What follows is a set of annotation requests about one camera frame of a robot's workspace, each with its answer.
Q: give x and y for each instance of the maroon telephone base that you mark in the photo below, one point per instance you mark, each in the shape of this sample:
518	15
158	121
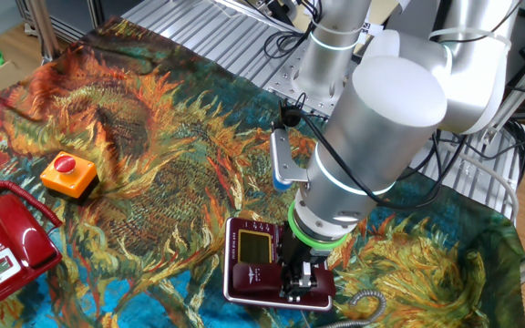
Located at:
253	248

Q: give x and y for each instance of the red telephone handset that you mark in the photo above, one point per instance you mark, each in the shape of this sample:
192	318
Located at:
21	232

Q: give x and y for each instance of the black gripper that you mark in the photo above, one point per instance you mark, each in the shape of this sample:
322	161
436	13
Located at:
303	255

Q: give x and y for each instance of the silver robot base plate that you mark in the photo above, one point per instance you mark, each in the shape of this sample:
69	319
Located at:
281	82

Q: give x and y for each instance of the sunflower painting tablecloth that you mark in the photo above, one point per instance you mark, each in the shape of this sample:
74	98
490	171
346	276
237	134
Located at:
162	182

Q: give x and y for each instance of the maroon telephone handset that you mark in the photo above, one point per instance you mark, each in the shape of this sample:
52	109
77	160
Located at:
253	279

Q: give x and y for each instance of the orange box red button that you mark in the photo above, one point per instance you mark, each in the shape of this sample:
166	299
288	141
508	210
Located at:
68	180

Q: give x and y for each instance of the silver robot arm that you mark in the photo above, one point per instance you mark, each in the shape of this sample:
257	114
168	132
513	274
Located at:
372	136

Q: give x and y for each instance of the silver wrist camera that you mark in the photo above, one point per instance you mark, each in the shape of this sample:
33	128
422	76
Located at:
283	159

